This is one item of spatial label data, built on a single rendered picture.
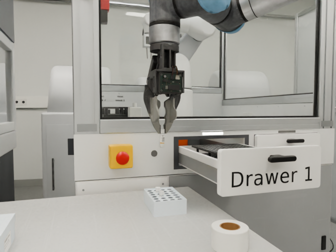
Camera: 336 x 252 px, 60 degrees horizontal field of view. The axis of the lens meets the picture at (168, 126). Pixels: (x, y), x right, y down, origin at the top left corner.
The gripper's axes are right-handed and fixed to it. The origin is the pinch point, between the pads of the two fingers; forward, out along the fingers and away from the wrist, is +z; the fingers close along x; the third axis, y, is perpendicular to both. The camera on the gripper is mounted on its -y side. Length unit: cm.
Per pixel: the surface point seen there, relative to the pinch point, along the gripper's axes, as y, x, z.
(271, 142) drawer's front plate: -22, 48, 8
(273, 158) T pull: 14.3, 22.9, 6.2
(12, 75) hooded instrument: -112, -58, -23
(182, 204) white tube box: 4.2, 4.4, 18.7
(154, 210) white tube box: 4.2, -2.8, 19.6
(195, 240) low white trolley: 18.7, 2.1, 21.2
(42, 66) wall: -349, -72, -58
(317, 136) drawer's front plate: -22, 70, 6
